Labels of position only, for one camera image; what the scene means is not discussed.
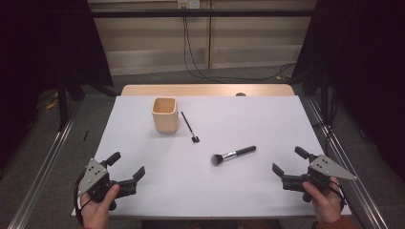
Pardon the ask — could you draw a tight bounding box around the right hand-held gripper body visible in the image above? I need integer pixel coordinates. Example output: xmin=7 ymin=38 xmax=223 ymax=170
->
xmin=281 ymin=154 xmax=358 ymax=203

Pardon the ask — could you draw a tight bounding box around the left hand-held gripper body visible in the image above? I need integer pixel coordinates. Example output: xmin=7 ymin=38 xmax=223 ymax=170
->
xmin=75 ymin=157 xmax=139 ymax=212

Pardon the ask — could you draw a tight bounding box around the large black makeup brush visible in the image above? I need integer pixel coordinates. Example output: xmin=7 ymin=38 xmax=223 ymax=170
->
xmin=211 ymin=145 xmax=257 ymax=167

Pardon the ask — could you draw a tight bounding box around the beige square cup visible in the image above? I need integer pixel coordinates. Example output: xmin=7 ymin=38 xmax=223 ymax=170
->
xmin=151 ymin=97 xmax=179 ymax=134

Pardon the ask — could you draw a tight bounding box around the thin black eyebrow brush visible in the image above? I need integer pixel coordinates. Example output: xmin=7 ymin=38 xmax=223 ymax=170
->
xmin=181 ymin=111 xmax=201 ymax=143

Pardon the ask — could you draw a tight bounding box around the person's right hand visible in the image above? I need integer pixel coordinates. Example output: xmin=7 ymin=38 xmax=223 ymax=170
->
xmin=302 ymin=177 xmax=347 ymax=223

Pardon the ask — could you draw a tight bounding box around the person's left hand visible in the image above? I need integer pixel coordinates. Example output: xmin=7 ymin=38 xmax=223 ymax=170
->
xmin=79 ymin=183 xmax=121 ymax=229

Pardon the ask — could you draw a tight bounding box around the black metal stand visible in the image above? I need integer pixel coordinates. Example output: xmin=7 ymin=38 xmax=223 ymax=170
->
xmin=319 ymin=70 xmax=330 ymax=126
xmin=56 ymin=73 xmax=71 ymax=132

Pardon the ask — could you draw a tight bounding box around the yellow floor item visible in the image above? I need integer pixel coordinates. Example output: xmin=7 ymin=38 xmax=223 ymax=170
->
xmin=45 ymin=92 xmax=60 ymax=111

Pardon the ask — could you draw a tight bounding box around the black curtain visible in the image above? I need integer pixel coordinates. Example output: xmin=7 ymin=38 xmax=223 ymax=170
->
xmin=290 ymin=0 xmax=405 ymax=184
xmin=0 ymin=0 xmax=115 ymax=166

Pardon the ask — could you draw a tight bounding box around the black horizontal bar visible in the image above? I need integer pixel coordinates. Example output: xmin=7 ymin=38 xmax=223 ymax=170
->
xmin=90 ymin=9 xmax=314 ymax=19

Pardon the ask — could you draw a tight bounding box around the left hand-held gripper cable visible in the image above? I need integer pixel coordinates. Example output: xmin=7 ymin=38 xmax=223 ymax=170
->
xmin=74 ymin=173 xmax=94 ymax=225

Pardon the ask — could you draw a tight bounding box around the hand-held gripper cable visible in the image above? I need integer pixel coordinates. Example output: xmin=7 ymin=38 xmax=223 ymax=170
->
xmin=329 ymin=179 xmax=349 ymax=213
xmin=74 ymin=173 xmax=94 ymax=225

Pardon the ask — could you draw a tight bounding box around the metal floor rail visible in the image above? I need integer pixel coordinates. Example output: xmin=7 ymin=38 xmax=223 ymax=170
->
xmin=306 ymin=96 xmax=390 ymax=229
xmin=8 ymin=117 xmax=77 ymax=229

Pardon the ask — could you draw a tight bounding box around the right hand-held gripper cable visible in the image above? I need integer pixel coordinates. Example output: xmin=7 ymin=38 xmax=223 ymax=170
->
xmin=329 ymin=179 xmax=349 ymax=213

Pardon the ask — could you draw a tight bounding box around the black floor cable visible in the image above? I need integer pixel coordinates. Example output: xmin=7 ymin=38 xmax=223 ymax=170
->
xmin=313 ymin=120 xmax=336 ymax=156

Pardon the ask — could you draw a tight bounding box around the black wall cable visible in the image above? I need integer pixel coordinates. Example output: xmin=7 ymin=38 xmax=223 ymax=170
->
xmin=182 ymin=15 xmax=298 ymax=82

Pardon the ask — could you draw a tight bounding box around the white wall socket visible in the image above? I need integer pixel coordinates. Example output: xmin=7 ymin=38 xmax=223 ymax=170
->
xmin=177 ymin=0 xmax=201 ymax=10

